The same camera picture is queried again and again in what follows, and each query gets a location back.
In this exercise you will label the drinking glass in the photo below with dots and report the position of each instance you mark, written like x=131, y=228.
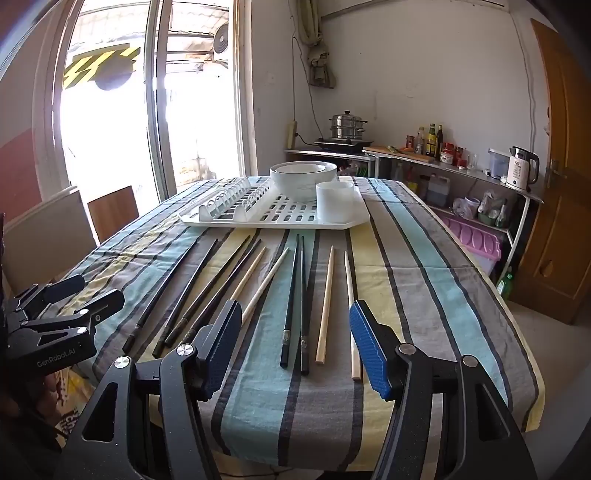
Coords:
x=475, y=162

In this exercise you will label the striped tablecloth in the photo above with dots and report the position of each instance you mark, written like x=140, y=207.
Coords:
x=415, y=286

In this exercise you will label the yellow-label oil bottle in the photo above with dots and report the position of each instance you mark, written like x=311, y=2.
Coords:
x=431, y=141

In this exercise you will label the white plastic dish rack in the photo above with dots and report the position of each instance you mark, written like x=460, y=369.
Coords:
x=277, y=214

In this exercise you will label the long metal shelf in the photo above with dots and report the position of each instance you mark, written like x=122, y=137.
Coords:
x=485, y=180

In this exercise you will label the beige chair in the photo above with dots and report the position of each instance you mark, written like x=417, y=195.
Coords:
x=46, y=240

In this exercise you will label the clear blue water container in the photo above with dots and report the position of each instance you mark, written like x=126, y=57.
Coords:
x=497, y=165

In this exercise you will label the wooden door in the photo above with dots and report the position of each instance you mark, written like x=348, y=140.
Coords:
x=563, y=184

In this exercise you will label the white electric kettle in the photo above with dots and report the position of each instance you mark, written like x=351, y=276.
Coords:
x=519, y=170

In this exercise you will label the dark sauce bottle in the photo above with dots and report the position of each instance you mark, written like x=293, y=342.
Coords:
x=440, y=141

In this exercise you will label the black induction cooker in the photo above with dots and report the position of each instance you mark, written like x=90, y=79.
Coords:
x=344, y=143

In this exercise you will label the steel steamer pot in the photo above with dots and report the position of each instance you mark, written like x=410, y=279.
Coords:
x=347, y=124

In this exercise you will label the white red-lid jar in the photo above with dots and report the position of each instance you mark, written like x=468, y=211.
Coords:
x=447, y=154

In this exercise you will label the outdoor fan unit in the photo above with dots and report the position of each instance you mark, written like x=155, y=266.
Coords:
x=221, y=41

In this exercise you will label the green plastic bottle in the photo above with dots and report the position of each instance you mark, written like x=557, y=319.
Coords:
x=506, y=287

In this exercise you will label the dark plastic jug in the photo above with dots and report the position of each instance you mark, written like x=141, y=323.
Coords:
x=438, y=191

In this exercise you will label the white bowl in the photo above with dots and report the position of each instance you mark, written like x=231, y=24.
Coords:
x=300, y=184

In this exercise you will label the black silver-banded chopstick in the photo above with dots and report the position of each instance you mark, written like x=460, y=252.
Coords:
x=303, y=300
x=291, y=300

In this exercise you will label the brown wooden chair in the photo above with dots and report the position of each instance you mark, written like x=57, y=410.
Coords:
x=113, y=212

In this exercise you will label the pink storage box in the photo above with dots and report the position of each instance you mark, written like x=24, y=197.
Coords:
x=475, y=240

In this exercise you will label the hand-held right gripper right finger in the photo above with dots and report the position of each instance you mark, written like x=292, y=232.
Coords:
x=369, y=350

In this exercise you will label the sliding glass door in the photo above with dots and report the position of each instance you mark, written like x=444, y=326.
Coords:
x=157, y=92

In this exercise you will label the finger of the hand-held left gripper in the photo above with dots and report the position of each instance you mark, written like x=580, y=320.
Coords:
x=104, y=303
x=64, y=285

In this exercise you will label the beige power strip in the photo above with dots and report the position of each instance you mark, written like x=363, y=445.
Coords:
x=291, y=134

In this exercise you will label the white cup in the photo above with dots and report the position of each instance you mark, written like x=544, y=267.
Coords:
x=337, y=203

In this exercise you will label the wooden cutting board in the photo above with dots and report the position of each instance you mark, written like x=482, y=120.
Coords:
x=392, y=151

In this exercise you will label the clear glass bottle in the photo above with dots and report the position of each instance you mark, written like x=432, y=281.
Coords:
x=420, y=142

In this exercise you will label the white mug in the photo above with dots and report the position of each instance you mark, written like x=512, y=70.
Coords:
x=472, y=206

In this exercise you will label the light wooden chopstick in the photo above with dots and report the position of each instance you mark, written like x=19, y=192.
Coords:
x=249, y=273
x=327, y=300
x=348, y=277
x=268, y=281

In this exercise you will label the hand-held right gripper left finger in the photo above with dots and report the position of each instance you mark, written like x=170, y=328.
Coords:
x=227, y=344

